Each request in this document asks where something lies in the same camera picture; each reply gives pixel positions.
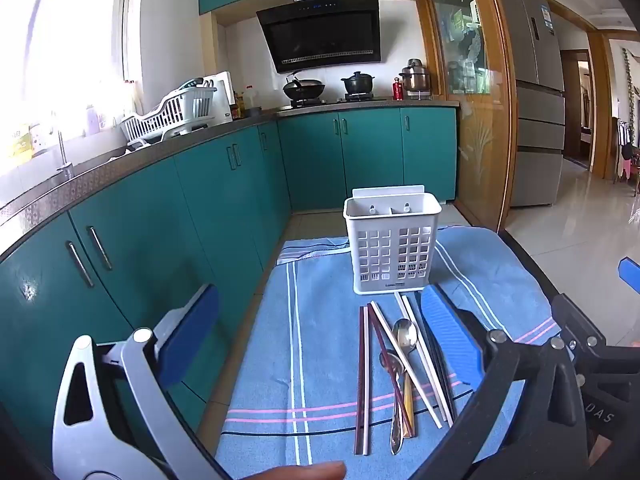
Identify silver refrigerator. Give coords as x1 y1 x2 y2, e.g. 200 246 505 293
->
495 0 566 208

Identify green vine plant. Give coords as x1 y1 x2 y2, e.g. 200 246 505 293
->
621 47 640 147

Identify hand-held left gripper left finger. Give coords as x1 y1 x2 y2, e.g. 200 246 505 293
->
52 284 221 480

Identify white dish rack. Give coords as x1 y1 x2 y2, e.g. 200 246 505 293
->
121 76 219 143

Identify wood framed glass door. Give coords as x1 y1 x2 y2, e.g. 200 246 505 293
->
417 0 516 233

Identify white jar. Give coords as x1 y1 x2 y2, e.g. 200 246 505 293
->
30 122 56 157

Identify black chopstick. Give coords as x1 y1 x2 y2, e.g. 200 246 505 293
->
425 335 455 423
429 335 458 418

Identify black range hood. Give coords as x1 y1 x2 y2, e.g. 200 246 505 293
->
256 0 383 74

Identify wooden door frame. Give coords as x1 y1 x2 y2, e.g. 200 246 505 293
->
560 30 615 177

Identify person's left hand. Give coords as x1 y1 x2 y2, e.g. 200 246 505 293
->
267 461 347 480

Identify black wok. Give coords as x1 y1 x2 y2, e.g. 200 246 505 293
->
282 72 327 101

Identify silver metal spoon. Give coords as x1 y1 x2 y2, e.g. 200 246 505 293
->
391 318 419 438
378 349 407 456

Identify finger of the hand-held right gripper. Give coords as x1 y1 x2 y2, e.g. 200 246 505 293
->
618 256 640 292
550 294 608 361

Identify white cutting board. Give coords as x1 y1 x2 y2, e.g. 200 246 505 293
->
205 71 236 121

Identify stainless steel pot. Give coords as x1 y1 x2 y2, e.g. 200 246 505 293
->
398 58 433 93

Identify gas stove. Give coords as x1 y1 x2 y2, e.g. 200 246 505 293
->
289 94 388 109

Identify chrome faucet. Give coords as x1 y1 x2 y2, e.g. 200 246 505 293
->
52 110 74 178

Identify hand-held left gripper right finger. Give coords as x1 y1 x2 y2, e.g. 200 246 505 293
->
421 285 591 480

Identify white plastic utensil basket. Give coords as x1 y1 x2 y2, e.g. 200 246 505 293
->
343 186 443 295

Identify black cooking pot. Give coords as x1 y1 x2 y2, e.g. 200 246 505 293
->
341 71 376 96

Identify hanging clothes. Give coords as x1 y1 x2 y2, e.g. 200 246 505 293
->
612 117 637 181

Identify kitchen window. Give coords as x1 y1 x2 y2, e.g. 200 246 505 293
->
0 0 143 176

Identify yellow box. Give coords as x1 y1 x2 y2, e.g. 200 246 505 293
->
7 122 33 163

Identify grey kitchen countertop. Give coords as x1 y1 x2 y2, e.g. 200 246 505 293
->
0 100 461 261

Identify blue striped cloth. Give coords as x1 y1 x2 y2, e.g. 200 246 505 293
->
215 225 563 480

